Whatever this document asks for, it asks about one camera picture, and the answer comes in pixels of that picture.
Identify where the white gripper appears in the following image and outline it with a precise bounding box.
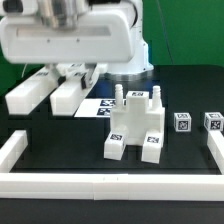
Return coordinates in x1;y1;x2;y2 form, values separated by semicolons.
0;5;136;89

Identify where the white chair back part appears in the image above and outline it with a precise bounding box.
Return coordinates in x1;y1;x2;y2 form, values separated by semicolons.
5;64;107;116

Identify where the white chair seat part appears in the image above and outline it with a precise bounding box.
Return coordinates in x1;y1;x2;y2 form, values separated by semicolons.
110;84;165;146

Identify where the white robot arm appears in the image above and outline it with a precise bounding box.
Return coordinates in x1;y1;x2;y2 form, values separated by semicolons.
0;0;153;78

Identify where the white bar part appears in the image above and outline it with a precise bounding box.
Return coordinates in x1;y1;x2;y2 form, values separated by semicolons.
0;130;28;173

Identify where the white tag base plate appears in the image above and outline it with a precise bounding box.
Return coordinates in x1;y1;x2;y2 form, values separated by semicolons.
75;98;115;118

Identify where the white front fence wall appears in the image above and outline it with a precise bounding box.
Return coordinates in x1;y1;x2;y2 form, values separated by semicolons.
0;173;224;201

